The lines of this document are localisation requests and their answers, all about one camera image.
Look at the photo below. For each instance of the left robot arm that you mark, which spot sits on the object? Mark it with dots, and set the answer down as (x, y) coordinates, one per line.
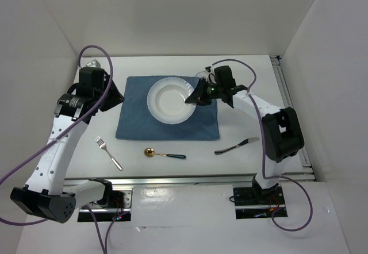
(43, 194)

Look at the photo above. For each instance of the aluminium rail frame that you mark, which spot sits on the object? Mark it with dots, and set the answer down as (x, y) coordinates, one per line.
(307, 174)

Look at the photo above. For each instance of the blue cloth napkin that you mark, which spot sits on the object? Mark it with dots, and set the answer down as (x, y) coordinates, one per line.
(137, 123)

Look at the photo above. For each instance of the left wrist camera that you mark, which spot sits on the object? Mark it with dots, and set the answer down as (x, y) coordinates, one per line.
(92, 76)

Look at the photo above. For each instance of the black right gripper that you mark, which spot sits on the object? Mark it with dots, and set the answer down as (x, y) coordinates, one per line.
(198, 96)

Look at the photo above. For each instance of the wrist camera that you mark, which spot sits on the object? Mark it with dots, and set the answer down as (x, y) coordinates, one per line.
(92, 76)
(208, 75)

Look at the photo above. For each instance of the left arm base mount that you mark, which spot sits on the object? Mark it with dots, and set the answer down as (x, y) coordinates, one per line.
(118, 208)

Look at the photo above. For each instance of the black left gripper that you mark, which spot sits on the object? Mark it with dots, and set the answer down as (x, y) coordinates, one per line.
(116, 97)

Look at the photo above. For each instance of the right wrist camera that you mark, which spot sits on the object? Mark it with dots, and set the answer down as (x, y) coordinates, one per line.
(208, 75)

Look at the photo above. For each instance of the silver fork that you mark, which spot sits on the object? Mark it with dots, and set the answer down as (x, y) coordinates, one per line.
(102, 145)

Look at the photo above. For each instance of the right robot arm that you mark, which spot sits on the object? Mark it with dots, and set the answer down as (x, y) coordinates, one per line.
(280, 129)

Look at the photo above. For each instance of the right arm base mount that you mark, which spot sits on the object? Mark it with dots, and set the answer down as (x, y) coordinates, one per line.
(248, 207)

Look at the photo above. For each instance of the silver table knife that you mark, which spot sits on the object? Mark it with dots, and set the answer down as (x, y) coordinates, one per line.
(244, 142)

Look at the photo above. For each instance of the gold spoon with dark handle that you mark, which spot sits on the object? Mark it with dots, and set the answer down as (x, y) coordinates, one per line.
(149, 152)

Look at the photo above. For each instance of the clear glass plate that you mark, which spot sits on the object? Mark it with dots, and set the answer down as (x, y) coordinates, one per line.
(166, 100)

